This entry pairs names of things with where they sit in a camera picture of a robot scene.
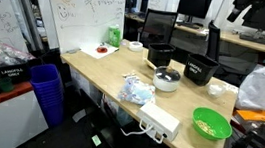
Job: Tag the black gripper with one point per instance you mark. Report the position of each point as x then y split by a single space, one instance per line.
252 4

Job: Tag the black landfill waste bin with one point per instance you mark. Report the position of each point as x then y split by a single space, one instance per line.
200 71
160 55

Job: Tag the stack of blue bins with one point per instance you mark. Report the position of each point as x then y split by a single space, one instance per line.
47 91

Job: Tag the black mesh office chair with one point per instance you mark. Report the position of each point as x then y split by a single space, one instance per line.
213 43
158 28

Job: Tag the black keyboard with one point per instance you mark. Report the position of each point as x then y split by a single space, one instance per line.
188 24

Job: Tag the white tape marker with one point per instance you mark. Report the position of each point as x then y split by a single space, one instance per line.
231 87

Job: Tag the white crumpled object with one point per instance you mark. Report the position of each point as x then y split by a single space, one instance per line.
216 90

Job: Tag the small leaning whiteboard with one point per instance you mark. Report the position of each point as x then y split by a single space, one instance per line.
157 2

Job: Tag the white plastic bag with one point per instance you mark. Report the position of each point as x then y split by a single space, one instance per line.
261 90

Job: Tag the white pot glass lid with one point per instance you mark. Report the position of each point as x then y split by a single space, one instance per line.
166 79

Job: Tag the white bowl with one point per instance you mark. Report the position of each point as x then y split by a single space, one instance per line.
135 46

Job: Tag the orange cardboard box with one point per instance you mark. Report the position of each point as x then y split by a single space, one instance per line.
258 116

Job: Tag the green plastic bowl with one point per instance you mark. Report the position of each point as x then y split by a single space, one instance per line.
212 124

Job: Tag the green bag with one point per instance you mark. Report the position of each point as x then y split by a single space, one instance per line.
114 36

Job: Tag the blue white tissue pack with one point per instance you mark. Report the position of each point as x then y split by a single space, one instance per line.
136 91

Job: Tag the white power strip box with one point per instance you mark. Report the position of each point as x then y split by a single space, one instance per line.
159 120

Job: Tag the red tape roll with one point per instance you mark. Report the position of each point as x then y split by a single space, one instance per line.
102 49

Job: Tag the white paper sheet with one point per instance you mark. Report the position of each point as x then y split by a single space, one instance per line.
90 49

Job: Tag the whiteboard with sun drawing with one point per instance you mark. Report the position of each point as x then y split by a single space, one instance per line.
85 15

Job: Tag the black device green sticker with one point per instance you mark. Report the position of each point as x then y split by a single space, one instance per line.
101 137

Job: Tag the black bin full of trash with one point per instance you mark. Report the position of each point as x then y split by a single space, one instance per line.
13 73

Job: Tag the crumpled plastic trash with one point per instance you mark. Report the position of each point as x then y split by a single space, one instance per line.
9 55

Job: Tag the small dark green cup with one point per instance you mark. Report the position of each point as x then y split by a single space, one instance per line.
4 84

